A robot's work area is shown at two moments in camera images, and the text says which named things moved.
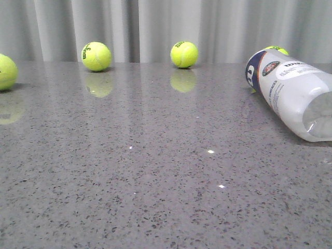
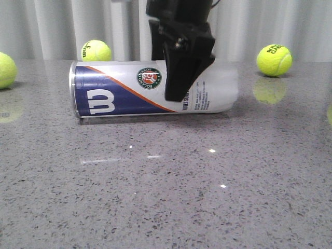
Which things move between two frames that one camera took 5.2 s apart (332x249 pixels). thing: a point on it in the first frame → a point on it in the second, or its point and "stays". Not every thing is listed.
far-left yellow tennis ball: (8, 73) stays
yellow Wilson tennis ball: (96, 56) stays
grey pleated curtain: (146, 31) stays
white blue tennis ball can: (299, 93) → (98, 88)
